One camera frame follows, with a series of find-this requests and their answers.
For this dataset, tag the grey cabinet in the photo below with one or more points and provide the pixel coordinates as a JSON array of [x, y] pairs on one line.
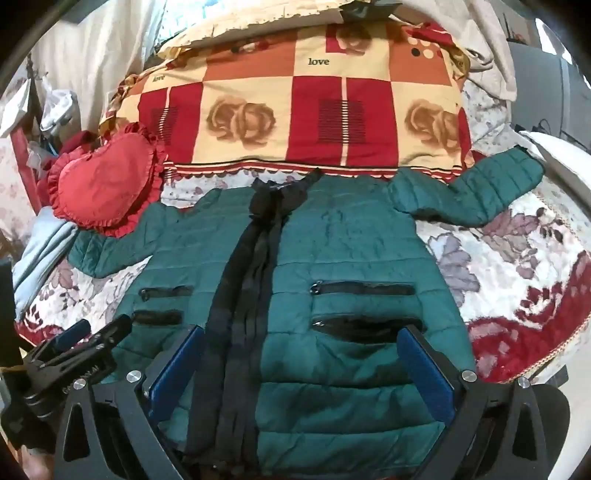
[[545, 78]]

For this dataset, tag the cream frilled pillow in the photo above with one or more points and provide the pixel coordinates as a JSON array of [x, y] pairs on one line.
[[240, 23]]

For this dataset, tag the cream blanket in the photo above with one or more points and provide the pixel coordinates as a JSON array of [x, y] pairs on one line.
[[480, 41]]

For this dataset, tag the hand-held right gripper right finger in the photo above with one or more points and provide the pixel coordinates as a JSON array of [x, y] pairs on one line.
[[425, 369]]

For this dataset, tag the white bed frame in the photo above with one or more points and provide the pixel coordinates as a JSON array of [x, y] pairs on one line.
[[558, 145]]

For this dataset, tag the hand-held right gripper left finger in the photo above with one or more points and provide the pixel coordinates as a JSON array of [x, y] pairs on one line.
[[178, 369]]

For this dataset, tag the light blue folded cloth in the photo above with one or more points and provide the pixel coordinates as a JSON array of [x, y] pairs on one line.
[[41, 254]]

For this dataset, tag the red heart-shaped ruffled pillow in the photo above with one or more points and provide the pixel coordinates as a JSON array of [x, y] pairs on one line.
[[101, 180]]

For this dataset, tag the dark red cloth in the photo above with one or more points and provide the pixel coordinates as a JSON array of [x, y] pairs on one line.
[[78, 141]]

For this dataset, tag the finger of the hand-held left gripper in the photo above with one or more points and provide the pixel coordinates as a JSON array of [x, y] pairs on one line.
[[74, 333], [108, 337]]

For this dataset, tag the green puffer jacket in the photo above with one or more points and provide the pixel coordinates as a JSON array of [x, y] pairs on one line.
[[351, 240]]

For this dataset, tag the floral bedspread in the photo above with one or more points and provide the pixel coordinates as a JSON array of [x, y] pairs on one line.
[[508, 258]]

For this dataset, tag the clear plastic bag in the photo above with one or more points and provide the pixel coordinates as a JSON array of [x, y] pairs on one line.
[[60, 110]]

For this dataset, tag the red checkered rose pillow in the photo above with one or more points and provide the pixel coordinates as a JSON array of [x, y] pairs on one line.
[[295, 115]]

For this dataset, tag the white curtain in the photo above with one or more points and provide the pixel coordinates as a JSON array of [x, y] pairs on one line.
[[106, 55]]

